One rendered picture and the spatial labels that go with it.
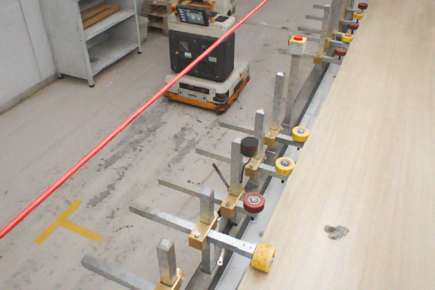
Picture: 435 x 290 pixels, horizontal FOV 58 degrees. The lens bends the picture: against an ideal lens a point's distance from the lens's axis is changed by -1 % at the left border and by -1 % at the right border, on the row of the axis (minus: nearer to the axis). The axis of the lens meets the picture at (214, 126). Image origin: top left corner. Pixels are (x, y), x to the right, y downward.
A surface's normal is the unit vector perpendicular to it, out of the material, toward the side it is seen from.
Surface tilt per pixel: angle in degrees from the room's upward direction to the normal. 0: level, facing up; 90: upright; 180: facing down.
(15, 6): 90
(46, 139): 0
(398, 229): 0
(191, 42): 90
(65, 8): 90
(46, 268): 0
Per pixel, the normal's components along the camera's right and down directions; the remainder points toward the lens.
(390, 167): 0.00, -0.82
